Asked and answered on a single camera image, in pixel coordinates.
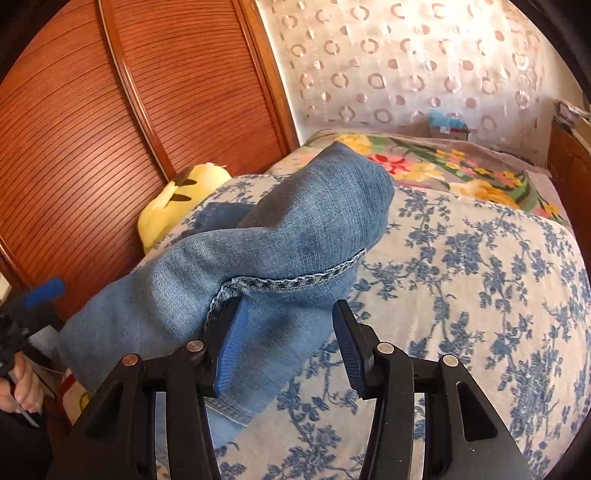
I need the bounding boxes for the sheer circle-pattern curtain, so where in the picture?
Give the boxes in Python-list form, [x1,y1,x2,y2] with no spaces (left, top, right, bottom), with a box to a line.
[256,0,546,139]

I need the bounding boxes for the cardboard box with blue tissue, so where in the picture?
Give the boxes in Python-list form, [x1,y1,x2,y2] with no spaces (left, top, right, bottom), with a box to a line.
[427,111,472,141]

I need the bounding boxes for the brown slatted wooden wardrobe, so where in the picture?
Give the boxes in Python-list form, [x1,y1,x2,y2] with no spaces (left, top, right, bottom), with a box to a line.
[0,0,301,416]

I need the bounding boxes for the colourful flower blanket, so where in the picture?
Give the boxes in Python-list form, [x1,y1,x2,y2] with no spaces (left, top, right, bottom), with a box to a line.
[58,129,573,425]

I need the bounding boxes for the yellow plush toy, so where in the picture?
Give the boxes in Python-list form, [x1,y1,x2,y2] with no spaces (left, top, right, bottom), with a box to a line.
[137,162,232,254]

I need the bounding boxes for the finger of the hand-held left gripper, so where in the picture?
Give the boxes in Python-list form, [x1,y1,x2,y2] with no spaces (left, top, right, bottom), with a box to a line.
[23,277,66,310]

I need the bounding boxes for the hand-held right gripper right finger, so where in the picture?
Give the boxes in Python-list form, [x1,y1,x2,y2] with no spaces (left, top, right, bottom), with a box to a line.
[332,300,522,480]

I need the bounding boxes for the blue floral bed sheet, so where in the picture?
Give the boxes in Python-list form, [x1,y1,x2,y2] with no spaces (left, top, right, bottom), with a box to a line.
[152,173,585,480]

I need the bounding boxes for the person's left hand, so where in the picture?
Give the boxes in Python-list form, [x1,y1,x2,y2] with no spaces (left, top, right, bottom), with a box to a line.
[0,355,44,414]

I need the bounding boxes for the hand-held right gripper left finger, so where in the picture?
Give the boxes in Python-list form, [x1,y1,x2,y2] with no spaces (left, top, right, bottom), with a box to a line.
[46,295,250,480]

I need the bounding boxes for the blue denim pants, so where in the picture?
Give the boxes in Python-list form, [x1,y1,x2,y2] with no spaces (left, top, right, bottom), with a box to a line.
[58,141,395,462]

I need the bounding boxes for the long wooden cabinet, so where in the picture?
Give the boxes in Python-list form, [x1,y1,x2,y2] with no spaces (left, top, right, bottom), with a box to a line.
[547,117,591,195]

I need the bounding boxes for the stack of papers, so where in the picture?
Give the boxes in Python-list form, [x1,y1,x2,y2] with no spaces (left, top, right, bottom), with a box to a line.
[554,99,591,134]

